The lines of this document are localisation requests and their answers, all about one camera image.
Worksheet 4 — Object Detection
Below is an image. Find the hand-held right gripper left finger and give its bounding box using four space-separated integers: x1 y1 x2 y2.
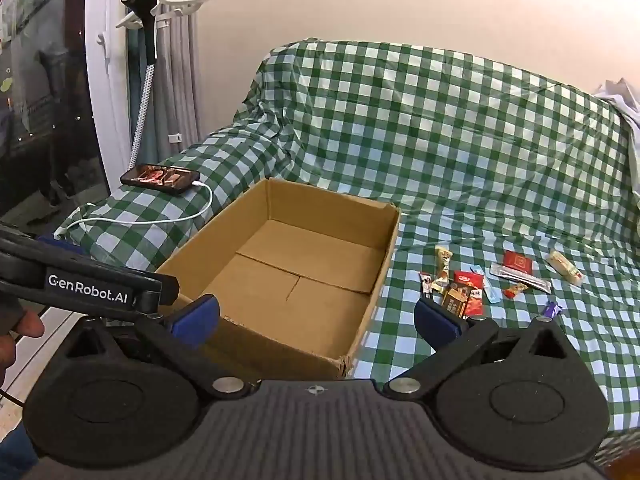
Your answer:
62 294 261 401

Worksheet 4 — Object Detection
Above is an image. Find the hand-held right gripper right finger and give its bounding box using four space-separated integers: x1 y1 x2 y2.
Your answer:
382 297 576 401

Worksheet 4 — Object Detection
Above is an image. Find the dark brown chocolate bar packet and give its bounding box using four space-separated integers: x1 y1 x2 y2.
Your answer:
441 287 469 318

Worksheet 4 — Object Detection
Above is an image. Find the red snack stick packet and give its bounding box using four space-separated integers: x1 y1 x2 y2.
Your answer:
454 270 487 319

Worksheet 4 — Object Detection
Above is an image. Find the beige gold candy wrapper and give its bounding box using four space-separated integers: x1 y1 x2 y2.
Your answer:
431 245 454 292

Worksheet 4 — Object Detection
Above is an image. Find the light blue stick packet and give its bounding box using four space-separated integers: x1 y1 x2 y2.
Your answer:
472 265 501 304

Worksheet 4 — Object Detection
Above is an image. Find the silver clear snack packet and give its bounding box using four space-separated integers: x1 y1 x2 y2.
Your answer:
489 262 552 294

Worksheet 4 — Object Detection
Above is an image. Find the red square snack packet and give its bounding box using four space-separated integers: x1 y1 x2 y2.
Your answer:
502 250 532 274

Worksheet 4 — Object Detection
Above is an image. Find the brown cardboard box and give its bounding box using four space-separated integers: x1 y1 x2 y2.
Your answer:
157 177 402 381

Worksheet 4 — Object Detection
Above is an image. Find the cream wafer packet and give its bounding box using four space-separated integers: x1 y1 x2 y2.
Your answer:
546 251 585 288

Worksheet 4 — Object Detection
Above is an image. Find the person's left hand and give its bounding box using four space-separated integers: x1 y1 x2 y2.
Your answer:
0 301 46 385

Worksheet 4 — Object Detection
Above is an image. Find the black smartphone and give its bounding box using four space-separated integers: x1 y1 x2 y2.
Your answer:
120 163 201 196

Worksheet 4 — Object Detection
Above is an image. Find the green checked cloth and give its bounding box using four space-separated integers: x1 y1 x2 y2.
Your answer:
54 37 640 466

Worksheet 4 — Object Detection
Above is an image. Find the grey curtain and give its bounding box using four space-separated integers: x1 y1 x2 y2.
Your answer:
125 0 202 161

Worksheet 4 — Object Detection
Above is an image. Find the black garment steamer head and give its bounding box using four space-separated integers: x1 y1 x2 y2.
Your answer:
122 0 162 66

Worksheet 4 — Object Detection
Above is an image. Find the white crumpled cloth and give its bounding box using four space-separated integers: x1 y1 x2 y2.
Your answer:
592 77 640 127

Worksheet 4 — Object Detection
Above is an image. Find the white plastic hanger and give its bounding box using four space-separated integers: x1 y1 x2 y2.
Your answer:
115 0 217 29

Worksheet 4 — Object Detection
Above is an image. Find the white charging cable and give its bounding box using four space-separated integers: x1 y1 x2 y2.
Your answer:
52 180 214 239

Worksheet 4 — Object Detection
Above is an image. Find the braided steamer hose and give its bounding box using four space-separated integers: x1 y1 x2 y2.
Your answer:
127 62 157 172

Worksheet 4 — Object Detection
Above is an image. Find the white window frame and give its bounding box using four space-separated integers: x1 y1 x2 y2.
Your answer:
84 0 137 183

